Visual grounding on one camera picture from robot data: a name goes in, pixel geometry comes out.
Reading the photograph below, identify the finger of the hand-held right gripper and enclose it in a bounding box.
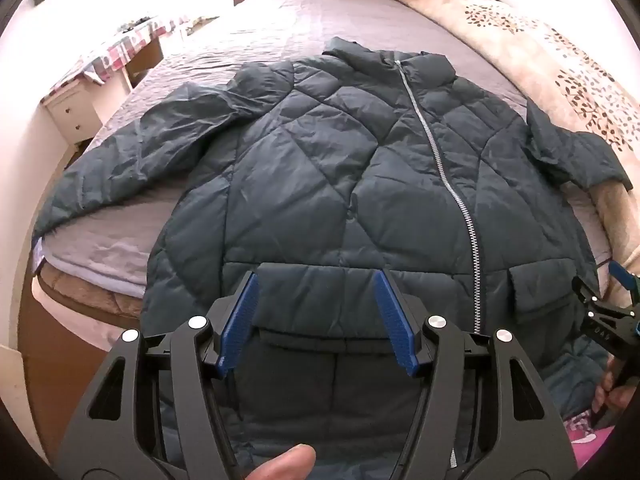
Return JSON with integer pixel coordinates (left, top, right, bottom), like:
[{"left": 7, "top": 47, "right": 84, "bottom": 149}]
[
  {"left": 571, "top": 275, "right": 601, "bottom": 311},
  {"left": 609, "top": 260, "right": 640, "bottom": 306}
]

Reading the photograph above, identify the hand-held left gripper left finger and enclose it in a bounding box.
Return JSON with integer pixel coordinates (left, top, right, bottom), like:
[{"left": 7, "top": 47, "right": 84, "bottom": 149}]
[{"left": 57, "top": 270, "right": 261, "bottom": 480}]

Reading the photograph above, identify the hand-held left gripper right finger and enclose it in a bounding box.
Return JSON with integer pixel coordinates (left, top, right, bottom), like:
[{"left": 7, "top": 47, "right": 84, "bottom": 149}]
[{"left": 372, "top": 269, "right": 576, "bottom": 480}]

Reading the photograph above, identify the dark green quilted jacket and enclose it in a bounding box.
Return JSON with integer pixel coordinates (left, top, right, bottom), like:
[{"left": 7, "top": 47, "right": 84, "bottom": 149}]
[{"left": 32, "top": 36, "right": 632, "bottom": 480}]

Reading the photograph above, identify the person's right hand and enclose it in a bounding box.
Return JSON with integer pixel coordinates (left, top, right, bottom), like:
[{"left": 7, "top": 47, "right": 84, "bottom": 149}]
[{"left": 592, "top": 367, "right": 640, "bottom": 428}]

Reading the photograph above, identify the person's left hand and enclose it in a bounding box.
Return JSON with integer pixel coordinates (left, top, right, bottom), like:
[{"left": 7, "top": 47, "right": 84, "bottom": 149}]
[{"left": 248, "top": 446, "right": 317, "bottom": 480}]

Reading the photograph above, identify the pink patterned garment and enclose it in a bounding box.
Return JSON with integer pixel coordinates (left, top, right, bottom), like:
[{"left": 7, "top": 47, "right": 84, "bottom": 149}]
[{"left": 562, "top": 410, "right": 616, "bottom": 466}]

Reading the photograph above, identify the beige leaf-print blanket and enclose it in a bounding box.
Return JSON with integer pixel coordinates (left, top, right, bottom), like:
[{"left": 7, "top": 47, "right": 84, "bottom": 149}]
[{"left": 392, "top": 0, "right": 640, "bottom": 311}]

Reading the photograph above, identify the white nightstand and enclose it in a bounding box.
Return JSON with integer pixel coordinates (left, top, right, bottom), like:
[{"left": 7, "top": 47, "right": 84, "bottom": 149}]
[{"left": 41, "top": 72, "right": 133, "bottom": 148}]

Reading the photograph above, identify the grey quilted bed cover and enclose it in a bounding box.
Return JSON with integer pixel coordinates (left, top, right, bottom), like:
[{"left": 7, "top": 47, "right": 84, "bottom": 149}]
[{"left": 32, "top": 0, "right": 601, "bottom": 301}]

